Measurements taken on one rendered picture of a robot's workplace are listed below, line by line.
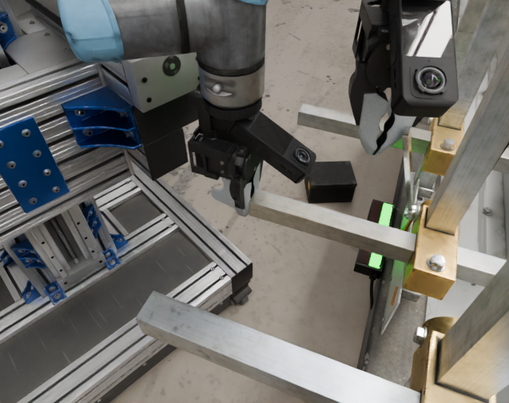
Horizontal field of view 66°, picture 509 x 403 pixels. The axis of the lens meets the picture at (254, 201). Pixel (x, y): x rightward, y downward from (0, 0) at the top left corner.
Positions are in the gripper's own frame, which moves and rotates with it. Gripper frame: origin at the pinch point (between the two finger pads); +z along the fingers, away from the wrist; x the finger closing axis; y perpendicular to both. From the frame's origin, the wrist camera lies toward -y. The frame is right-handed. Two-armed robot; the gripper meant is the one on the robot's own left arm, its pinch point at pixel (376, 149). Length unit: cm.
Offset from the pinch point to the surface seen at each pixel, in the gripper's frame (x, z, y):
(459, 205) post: -11.3, 6.3, -2.5
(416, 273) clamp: -6.5, 12.5, -8.5
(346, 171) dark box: -24, 88, 90
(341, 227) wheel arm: 2.0, 12.8, -1.3
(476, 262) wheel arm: -14.6, 12.6, -6.6
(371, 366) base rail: -3.6, 28.6, -14.3
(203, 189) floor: 40, 100, 89
